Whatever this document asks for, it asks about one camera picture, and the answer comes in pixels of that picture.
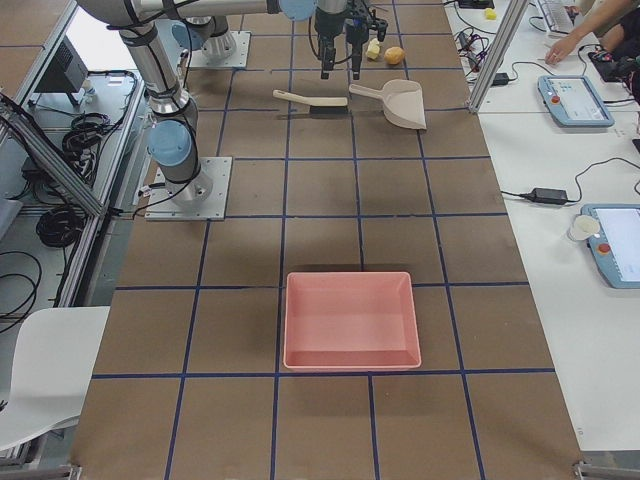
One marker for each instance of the near teach pendant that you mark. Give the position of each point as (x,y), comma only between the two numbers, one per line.
(615,248)

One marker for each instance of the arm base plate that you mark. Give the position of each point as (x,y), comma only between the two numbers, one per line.
(228,51)
(205,198)

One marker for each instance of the beige hand brush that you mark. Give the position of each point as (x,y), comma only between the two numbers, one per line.
(317,105)

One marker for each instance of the black power adapter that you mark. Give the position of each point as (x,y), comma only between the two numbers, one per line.
(548,196)

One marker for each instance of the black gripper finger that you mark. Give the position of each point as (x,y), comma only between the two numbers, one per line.
(327,54)
(356,60)

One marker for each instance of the brown potato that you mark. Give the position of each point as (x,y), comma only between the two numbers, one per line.
(394,55)

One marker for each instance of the pink plastic bin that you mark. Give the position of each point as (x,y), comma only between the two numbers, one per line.
(349,322)

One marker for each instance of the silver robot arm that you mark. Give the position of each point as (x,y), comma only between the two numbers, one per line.
(173,143)
(192,30)

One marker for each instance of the white chair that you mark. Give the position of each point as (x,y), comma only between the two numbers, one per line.
(53,361)

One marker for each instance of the white keyboard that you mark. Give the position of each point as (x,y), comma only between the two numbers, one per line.
(557,18)

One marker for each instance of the teach pendant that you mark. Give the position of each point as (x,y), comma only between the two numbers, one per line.
(573,102)
(615,248)

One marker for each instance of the far teach pendant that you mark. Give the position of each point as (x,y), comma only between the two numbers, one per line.
(573,102)

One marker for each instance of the aluminium frame post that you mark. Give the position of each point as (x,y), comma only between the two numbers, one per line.
(505,33)

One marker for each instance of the person hand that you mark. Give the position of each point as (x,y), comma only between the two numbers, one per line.
(559,49)

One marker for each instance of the yellow bread piece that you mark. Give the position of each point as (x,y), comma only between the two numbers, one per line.
(373,50)

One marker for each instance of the beige plastic dustpan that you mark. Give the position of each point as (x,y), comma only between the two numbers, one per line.
(402,102)

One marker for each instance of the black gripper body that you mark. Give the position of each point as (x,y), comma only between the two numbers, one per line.
(356,35)
(328,26)

